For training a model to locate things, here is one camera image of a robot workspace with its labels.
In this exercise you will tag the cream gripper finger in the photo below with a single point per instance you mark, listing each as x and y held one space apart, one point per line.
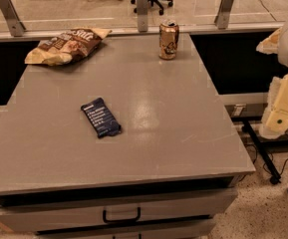
274 122
270 44

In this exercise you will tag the orange soda can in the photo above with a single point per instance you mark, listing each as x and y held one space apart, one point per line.
168 39

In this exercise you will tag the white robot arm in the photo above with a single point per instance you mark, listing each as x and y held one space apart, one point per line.
282 54

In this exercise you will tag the blue rxbar blueberry bar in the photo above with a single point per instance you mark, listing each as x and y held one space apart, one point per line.
101 118

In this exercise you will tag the black metal stand leg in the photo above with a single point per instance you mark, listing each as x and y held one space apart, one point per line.
275 175

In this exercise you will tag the grey lower drawer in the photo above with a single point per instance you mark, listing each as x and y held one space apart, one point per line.
186 229

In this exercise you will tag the grey drawer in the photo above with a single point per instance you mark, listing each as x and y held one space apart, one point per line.
77 214
186 229

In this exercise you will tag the brown chip bag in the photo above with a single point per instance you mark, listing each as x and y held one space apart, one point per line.
68 47

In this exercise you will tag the grey upper drawer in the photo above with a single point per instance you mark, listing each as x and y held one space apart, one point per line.
77 214

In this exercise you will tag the right metal railing post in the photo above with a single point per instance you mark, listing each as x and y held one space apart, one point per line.
223 15

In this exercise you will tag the metal railing post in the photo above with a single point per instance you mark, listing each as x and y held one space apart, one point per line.
142 15
223 15
15 26

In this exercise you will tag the middle metal railing post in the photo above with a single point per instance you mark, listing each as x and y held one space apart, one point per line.
142 15

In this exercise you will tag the black drawer handle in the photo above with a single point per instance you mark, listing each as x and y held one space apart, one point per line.
121 215

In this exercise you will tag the left metal railing post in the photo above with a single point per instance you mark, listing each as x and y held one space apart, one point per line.
15 26

